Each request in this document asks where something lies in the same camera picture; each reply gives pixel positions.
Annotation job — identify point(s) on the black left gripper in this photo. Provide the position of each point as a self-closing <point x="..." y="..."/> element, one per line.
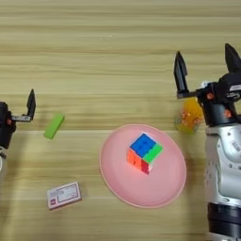
<point x="8" y="133"/>

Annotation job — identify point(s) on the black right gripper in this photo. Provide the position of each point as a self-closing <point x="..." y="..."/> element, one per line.
<point x="219" y="113"/>

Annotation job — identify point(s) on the green rectangular block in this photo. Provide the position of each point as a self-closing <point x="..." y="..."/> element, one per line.
<point x="54" y="126"/>

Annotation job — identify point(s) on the orange juice bottle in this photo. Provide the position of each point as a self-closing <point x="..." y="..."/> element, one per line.
<point x="188" y="116"/>

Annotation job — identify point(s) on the white and pink card box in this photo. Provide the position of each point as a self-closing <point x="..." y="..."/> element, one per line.
<point x="64" y="195"/>

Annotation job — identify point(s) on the multicoloured puzzle cube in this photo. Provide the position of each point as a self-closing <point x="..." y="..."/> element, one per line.
<point x="142" y="146"/>

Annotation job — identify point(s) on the right gripper labelled black box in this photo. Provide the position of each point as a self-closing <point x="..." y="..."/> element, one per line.
<point x="230" y="84"/>

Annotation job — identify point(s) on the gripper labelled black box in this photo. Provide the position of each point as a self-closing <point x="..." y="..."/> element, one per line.
<point x="230" y="84"/>
<point x="3" y="112"/>

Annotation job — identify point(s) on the left gripper labelled black box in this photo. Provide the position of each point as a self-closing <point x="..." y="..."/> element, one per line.
<point x="3" y="112"/>

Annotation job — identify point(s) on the pink round plate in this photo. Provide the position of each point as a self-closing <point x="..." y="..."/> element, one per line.
<point x="131" y="188"/>

